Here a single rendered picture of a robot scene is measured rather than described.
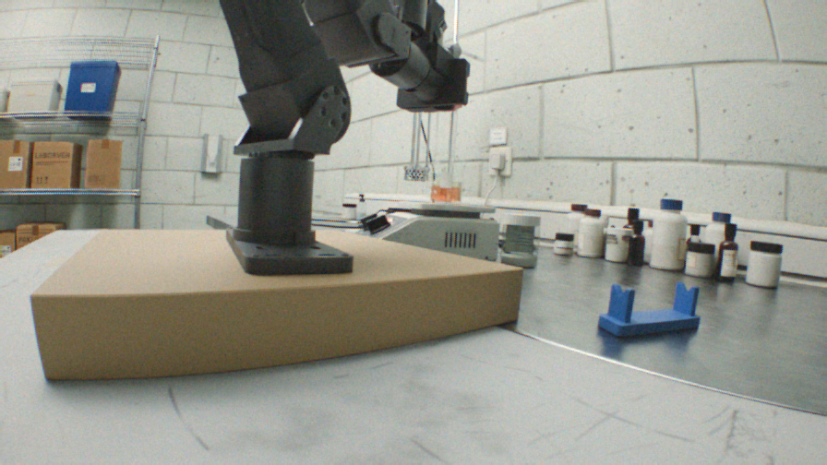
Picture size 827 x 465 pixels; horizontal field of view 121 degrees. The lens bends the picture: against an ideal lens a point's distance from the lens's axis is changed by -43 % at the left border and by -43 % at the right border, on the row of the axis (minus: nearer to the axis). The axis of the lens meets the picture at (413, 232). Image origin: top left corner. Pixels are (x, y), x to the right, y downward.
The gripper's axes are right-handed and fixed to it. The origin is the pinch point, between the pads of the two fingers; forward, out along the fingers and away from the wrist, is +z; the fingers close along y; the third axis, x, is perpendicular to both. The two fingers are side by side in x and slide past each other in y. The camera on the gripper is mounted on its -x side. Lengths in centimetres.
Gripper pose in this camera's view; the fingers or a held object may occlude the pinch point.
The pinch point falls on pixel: (457, 101)
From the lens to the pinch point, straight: 63.2
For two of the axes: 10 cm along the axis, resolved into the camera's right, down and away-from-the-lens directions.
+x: -0.9, 10.0, 0.3
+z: 4.9, 0.1, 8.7
